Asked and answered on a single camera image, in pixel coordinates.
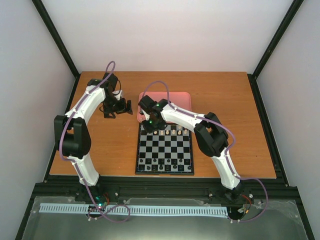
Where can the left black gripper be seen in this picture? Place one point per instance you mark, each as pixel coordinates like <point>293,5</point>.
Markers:
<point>122,109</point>

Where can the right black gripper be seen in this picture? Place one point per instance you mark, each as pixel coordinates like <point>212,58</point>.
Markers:
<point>150,130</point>

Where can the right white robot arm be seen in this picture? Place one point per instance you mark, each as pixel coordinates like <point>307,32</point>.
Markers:
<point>210,134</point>

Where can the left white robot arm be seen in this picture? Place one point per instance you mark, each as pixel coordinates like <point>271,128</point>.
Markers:
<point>72,137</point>

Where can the black chess piece row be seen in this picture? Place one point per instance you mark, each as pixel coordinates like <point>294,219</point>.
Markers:
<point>164,165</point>

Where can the black and white chessboard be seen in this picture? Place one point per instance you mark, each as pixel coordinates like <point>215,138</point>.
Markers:
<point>170,146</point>

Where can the pink plastic tray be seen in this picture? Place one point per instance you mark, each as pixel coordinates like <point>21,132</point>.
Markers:
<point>181,99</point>

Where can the black aluminium frame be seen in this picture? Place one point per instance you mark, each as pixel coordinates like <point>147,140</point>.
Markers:
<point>167,188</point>

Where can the light blue cable duct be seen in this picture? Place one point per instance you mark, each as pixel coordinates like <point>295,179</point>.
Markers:
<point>136,210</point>

